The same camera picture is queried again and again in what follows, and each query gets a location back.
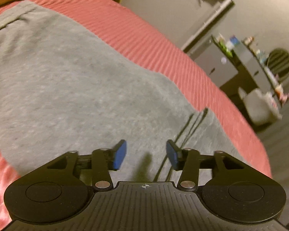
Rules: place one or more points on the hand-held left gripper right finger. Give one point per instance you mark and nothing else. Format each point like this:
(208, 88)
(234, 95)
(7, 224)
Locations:
(173, 155)

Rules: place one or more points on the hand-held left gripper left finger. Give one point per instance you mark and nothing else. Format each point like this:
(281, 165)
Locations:
(119, 155)

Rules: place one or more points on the grey sweatpants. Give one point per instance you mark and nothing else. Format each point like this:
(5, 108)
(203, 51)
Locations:
(81, 93)

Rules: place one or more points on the white armchair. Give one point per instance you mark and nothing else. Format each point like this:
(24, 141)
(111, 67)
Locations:
(257, 105)

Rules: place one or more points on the grey cabinet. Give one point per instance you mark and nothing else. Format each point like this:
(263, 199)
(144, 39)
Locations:
(216, 62)

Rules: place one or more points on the green item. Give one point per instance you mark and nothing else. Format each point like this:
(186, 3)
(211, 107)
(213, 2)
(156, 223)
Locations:
(225, 49)

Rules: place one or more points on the red ribbed bed blanket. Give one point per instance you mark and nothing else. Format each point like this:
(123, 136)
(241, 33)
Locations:
(144, 36)

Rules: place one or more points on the dark desk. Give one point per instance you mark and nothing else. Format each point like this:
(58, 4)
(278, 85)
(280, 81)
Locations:
(255, 62)

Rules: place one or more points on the round mirror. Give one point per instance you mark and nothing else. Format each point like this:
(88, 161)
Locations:
(280, 63)

